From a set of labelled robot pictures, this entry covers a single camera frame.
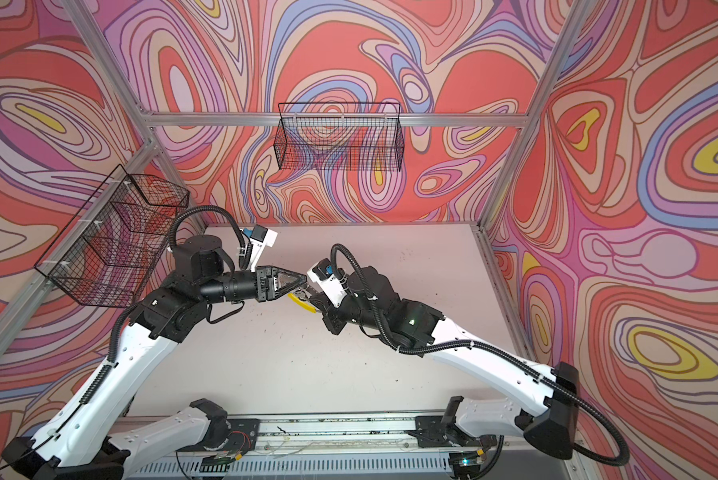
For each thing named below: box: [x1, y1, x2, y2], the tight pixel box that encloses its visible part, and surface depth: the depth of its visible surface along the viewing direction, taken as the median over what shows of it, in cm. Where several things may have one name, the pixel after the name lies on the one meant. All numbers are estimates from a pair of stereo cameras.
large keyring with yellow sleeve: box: [287, 289, 321, 314], surface depth 66 cm
